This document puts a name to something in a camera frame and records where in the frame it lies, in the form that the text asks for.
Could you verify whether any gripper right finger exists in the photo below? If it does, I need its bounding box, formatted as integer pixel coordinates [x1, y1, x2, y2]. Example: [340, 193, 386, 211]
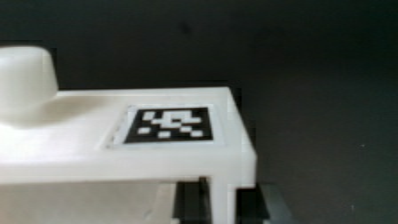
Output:
[237, 183, 297, 224]

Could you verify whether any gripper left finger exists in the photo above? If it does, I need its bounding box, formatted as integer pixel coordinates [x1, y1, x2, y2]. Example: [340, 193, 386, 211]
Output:
[173, 177, 212, 224]

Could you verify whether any small white drawer with knob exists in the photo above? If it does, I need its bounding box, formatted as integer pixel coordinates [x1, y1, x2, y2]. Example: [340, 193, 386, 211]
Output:
[0, 46, 256, 224]

